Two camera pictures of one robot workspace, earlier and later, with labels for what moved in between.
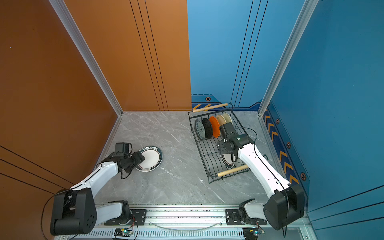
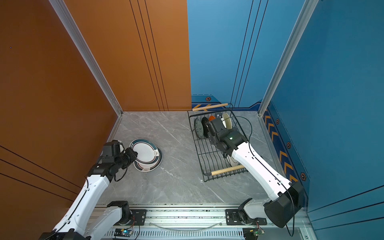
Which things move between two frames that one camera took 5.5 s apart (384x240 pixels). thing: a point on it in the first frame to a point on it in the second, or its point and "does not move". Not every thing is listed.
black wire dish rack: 205,128 does not move
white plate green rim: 227,160 to 147,151
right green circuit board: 252,233 does not move
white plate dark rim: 153,156 does not move
